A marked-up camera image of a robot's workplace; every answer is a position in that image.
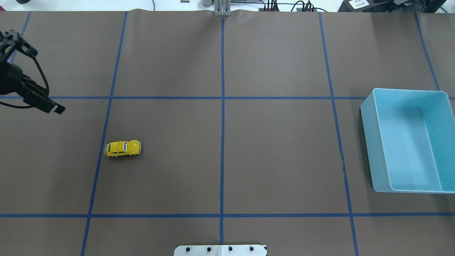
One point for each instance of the light blue plastic bin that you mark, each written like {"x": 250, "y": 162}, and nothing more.
{"x": 410, "y": 141}

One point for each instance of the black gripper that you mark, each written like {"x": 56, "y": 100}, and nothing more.
{"x": 10, "y": 79}

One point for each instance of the black usb hub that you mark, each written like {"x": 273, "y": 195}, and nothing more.
{"x": 298, "y": 6}

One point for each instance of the yellow beetle toy car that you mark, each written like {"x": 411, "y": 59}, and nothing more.
{"x": 122, "y": 148}

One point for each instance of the aluminium frame post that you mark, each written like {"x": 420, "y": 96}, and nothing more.
{"x": 222, "y": 7}

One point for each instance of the silver metal cylinder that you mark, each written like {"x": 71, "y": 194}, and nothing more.
{"x": 207, "y": 3}

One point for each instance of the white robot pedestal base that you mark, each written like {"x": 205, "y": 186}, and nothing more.
{"x": 221, "y": 250}

